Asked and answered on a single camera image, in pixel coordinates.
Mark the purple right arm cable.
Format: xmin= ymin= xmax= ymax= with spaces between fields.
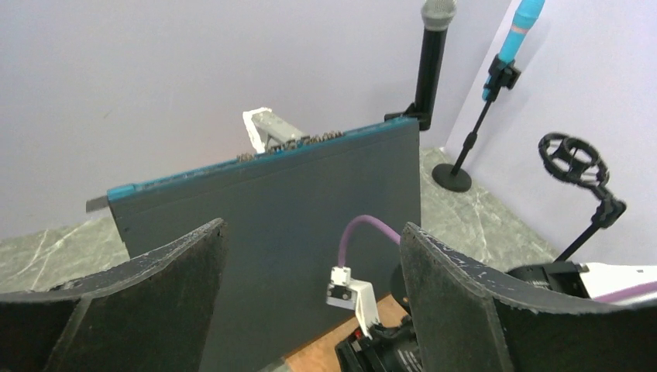
xmin=336 ymin=214 xmax=402 ymax=270

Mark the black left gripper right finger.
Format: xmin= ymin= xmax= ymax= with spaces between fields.
xmin=400 ymin=223 xmax=656 ymax=371

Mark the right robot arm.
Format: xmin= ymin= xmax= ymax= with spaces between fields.
xmin=335 ymin=261 xmax=656 ymax=371

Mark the dark teal panel board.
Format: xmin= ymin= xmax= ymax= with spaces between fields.
xmin=86 ymin=117 xmax=421 ymax=371

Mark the blue microphone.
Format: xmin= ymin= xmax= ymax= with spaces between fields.
xmin=482 ymin=0 xmax=545 ymax=102

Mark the black stand with blue mic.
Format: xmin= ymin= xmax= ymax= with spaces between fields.
xmin=432 ymin=53 xmax=521 ymax=193

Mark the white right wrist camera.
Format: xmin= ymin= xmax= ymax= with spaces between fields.
xmin=326 ymin=266 xmax=382 ymax=339

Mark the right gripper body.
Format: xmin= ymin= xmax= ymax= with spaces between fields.
xmin=335 ymin=318 xmax=424 ymax=372

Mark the wooden base plate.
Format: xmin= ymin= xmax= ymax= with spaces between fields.
xmin=285 ymin=295 xmax=407 ymax=372

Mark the white grey device behind board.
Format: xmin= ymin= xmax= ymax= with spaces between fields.
xmin=243 ymin=107 xmax=306 ymax=153

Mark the black tripod shock mount stand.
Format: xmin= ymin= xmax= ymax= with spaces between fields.
xmin=538 ymin=132 xmax=628 ymax=264

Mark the black handheld microphone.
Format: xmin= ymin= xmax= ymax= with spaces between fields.
xmin=414 ymin=0 xmax=456 ymax=131

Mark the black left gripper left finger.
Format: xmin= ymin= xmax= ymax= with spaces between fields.
xmin=1 ymin=219 xmax=228 ymax=371

